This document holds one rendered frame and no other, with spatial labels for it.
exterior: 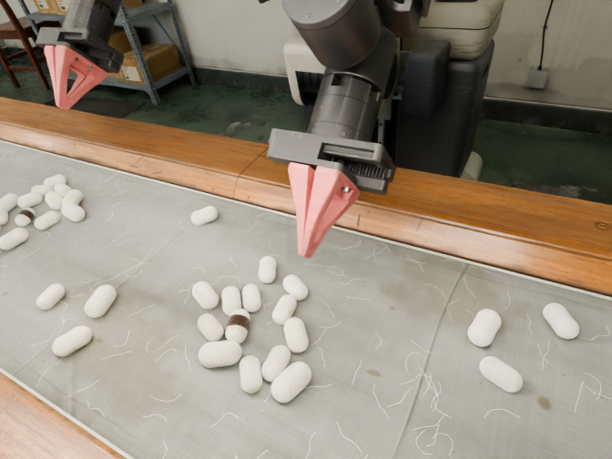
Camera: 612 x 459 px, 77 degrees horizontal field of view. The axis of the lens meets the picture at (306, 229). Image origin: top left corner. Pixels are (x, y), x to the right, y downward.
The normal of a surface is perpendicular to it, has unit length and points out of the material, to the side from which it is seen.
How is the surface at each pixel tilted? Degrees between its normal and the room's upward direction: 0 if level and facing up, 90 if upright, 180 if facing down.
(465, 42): 90
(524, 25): 89
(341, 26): 117
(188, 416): 0
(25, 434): 0
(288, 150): 41
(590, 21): 90
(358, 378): 0
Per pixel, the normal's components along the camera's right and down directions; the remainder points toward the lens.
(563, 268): -0.39, -0.08
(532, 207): -0.10, -0.74
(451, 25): -0.48, 0.62
